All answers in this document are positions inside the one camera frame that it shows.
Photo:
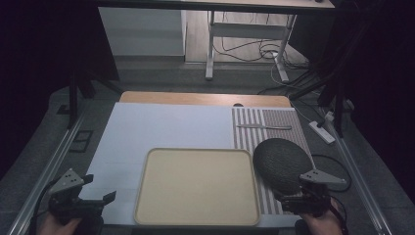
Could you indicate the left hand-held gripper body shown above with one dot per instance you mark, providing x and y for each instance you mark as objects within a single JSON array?
[{"x": 67, "y": 186}]

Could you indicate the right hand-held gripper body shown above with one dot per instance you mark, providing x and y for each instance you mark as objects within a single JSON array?
[{"x": 314, "y": 192}]

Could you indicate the dark grey round plate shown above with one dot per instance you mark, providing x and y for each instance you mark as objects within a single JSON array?
[{"x": 280, "y": 164}]

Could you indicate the person's right hand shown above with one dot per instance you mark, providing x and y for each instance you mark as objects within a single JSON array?
[{"x": 321, "y": 225}]

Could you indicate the person's left hand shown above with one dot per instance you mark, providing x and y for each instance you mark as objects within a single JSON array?
[{"x": 55, "y": 226}]

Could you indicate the black floor socket plate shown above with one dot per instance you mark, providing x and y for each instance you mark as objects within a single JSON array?
[{"x": 81, "y": 140}]

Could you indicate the white power strip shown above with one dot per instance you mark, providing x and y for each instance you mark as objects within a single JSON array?
[{"x": 321, "y": 132}]

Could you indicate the striped woven placemat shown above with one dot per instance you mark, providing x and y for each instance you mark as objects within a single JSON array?
[{"x": 254, "y": 130}]

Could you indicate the white table sheet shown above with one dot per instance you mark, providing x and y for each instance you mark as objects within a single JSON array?
[{"x": 156, "y": 130}]

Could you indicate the black stand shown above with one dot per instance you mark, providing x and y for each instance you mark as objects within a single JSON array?
[
  {"x": 74, "y": 98},
  {"x": 337, "y": 98}
]

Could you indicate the beige rectangular tray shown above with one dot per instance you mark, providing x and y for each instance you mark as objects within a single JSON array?
[{"x": 197, "y": 187}]

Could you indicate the wooden table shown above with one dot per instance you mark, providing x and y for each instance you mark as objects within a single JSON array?
[{"x": 195, "y": 98}]

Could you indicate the white cabinet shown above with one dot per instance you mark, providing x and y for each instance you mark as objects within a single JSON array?
[{"x": 143, "y": 32}]

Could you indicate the metal floor rail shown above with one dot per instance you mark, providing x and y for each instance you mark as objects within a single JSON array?
[
  {"x": 42, "y": 176},
  {"x": 359, "y": 182}
]

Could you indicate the white desk frame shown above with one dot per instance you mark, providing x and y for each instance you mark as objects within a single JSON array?
[{"x": 244, "y": 31}]

